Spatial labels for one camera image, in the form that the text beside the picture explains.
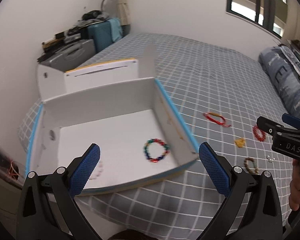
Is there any brown wooden bead bracelet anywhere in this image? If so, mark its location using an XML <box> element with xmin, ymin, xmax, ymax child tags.
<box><xmin>243</xmin><ymin>156</ymin><xmax>260</xmax><ymax>175</ymax></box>

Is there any multicolour glass bead bracelet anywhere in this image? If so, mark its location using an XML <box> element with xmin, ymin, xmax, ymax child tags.
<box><xmin>142</xmin><ymin>138</ymin><xmax>171</xmax><ymax>163</ymax></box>

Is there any right hand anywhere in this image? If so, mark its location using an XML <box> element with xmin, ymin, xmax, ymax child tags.
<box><xmin>289</xmin><ymin>159</ymin><xmax>300</xmax><ymax>211</ymax></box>

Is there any blue grey patterned pillow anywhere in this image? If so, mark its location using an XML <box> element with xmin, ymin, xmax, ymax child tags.
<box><xmin>258</xmin><ymin>46</ymin><xmax>300</xmax><ymax>118</ymax></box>

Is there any grey checked bed sheet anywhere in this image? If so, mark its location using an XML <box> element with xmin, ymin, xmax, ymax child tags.
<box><xmin>17</xmin><ymin>32</ymin><xmax>297</xmax><ymax>240</ymax></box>

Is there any blue yellow cardboard box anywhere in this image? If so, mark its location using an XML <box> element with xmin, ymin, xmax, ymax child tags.
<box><xmin>26</xmin><ymin>44</ymin><xmax>199</xmax><ymax>194</ymax></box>

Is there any dark framed window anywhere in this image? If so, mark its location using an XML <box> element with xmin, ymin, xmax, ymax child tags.
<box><xmin>226</xmin><ymin>0</ymin><xmax>288</xmax><ymax>37</ymax></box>

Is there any grey hard case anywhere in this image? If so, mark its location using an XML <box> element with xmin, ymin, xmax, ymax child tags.
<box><xmin>37</xmin><ymin>39</ymin><xmax>96</xmax><ymax>72</ymax></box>

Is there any teal suitcase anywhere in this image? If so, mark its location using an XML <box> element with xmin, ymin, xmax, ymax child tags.
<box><xmin>87</xmin><ymin>18</ymin><xmax>123</xmax><ymax>53</ymax></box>

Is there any beige curtain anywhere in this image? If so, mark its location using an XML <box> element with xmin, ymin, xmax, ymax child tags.
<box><xmin>117</xmin><ymin>0</ymin><xmax>130</xmax><ymax>25</ymax></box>

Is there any red bead bracelet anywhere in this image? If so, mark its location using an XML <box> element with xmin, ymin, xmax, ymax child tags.
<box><xmin>252</xmin><ymin>125</ymin><xmax>267</xmax><ymax>142</ymax></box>

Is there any pink white bead bracelet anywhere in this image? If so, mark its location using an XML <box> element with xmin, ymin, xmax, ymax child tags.
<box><xmin>89</xmin><ymin>160</ymin><xmax>105</xmax><ymax>181</ymax></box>

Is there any red cord bracelet gold tube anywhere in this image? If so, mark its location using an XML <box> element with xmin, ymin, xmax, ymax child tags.
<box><xmin>203</xmin><ymin>112</ymin><xmax>231</xmax><ymax>127</ymax></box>

